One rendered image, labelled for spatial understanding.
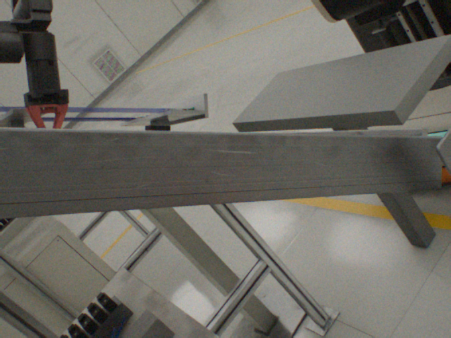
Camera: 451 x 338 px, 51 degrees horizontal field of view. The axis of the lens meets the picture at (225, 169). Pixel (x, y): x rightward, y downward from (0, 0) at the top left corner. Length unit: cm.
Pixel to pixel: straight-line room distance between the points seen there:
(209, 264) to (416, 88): 78
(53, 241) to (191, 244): 64
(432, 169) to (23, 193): 44
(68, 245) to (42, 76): 104
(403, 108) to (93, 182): 73
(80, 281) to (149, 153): 157
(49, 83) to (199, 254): 71
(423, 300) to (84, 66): 789
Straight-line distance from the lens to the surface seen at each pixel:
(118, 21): 912
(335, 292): 158
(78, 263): 190
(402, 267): 152
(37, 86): 94
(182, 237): 138
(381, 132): 65
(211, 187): 40
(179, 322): 83
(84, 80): 875
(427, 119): 151
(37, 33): 95
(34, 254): 186
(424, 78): 104
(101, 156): 36
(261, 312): 159
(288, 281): 139
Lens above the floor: 106
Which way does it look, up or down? 23 degrees down
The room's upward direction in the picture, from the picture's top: 40 degrees counter-clockwise
